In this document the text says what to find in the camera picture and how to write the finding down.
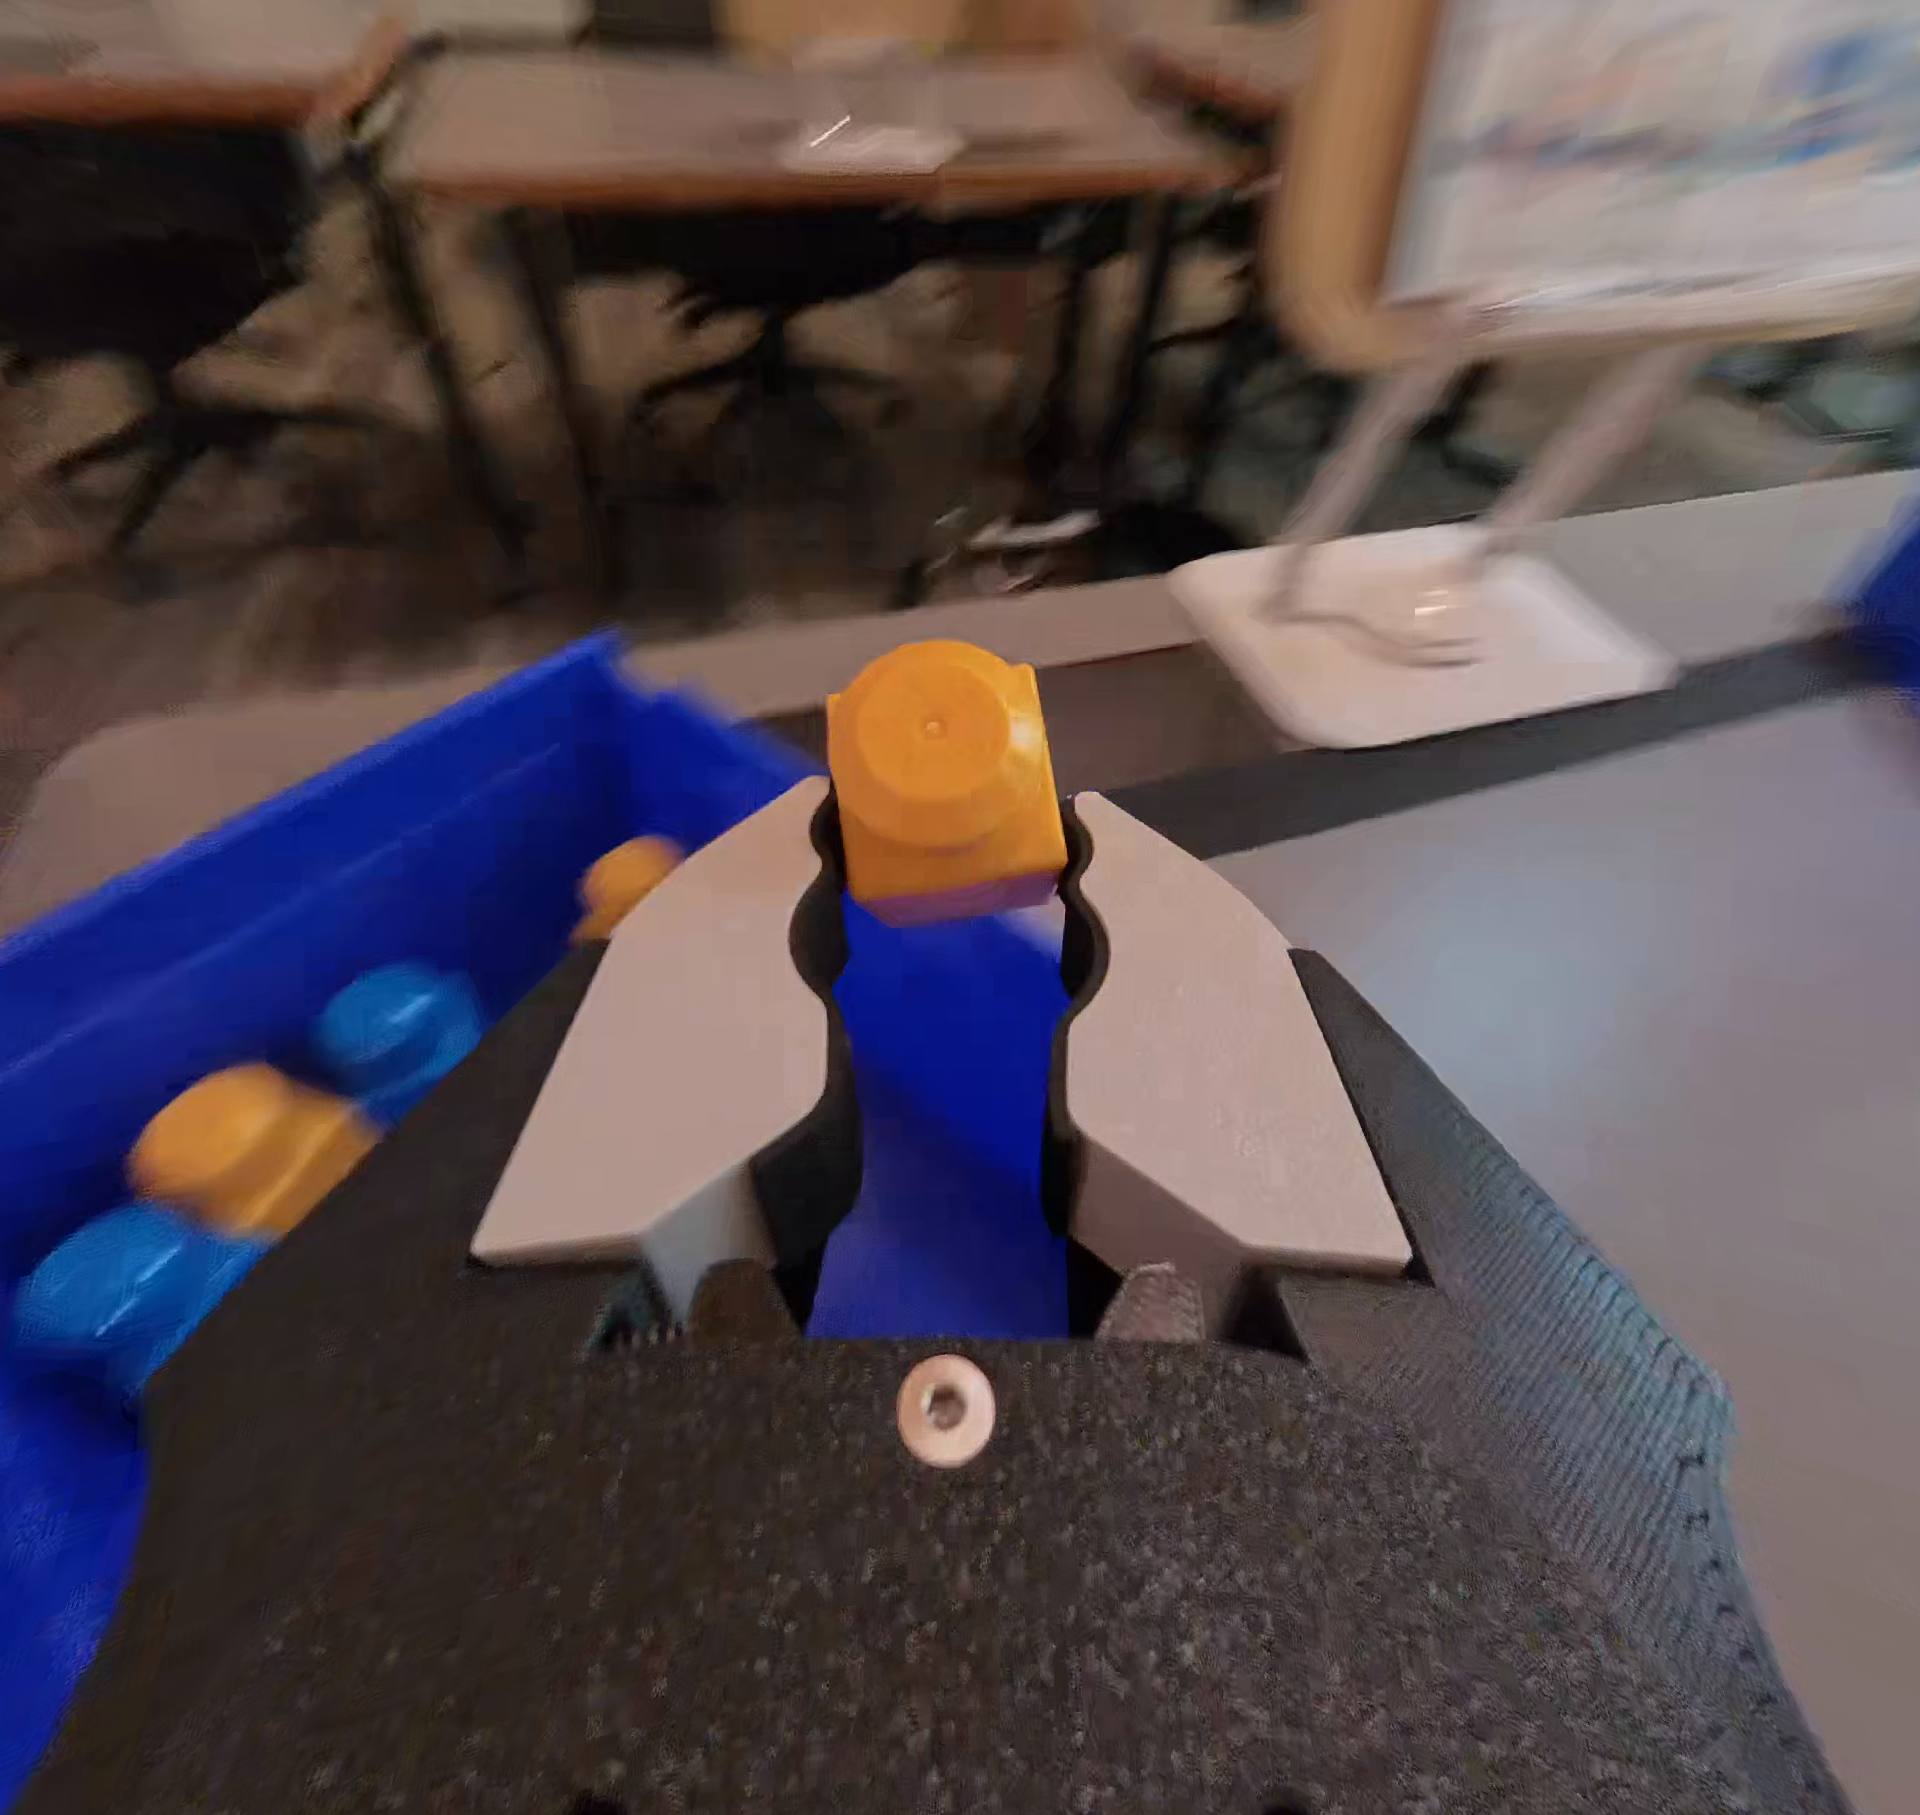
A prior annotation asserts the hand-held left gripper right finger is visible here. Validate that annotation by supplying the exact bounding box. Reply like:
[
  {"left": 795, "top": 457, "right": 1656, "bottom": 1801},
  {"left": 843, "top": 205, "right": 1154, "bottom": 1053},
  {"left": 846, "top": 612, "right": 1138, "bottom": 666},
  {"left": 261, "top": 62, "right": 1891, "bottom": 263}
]
[{"left": 1033, "top": 786, "right": 1415, "bottom": 1299}]

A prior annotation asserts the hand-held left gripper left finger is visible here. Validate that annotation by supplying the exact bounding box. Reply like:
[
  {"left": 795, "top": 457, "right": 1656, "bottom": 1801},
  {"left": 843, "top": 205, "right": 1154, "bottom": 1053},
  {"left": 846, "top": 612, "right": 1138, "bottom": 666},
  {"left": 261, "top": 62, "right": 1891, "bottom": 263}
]
[{"left": 467, "top": 779, "right": 871, "bottom": 1299}]

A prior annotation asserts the blue plastic bin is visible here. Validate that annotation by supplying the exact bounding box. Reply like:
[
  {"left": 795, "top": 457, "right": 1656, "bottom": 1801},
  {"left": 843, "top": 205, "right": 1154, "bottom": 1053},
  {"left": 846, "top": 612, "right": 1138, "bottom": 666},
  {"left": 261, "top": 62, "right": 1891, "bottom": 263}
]
[
  {"left": 0, "top": 627, "right": 1084, "bottom": 1792},
  {"left": 1834, "top": 494, "right": 1920, "bottom": 716}
]

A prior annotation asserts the black office chair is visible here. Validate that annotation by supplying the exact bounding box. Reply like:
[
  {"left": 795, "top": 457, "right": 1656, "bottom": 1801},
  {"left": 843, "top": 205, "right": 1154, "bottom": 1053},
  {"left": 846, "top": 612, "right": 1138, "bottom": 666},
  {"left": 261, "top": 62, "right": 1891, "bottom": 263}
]
[
  {"left": 0, "top": 119, "right": 325, "bottom": 529},
  {"left": 594, "top": 202, "right": 1083, "bottom": 499}
]

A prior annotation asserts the clear acrylic holder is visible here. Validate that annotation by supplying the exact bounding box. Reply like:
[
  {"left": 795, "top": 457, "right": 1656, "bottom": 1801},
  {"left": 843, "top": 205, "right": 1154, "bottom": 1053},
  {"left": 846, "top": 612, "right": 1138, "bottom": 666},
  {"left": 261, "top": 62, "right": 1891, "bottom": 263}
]
[{"left": 771, "top": 110, "right": 969, "bottom": 178}]

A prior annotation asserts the instruction sheet on wooden board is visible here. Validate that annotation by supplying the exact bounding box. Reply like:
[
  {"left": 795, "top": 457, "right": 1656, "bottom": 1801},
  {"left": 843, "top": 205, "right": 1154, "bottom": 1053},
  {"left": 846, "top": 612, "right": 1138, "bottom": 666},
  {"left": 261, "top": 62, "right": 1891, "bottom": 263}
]
[{"left": 1276, "top": 0, "right": 1920, "bottom": 369}]

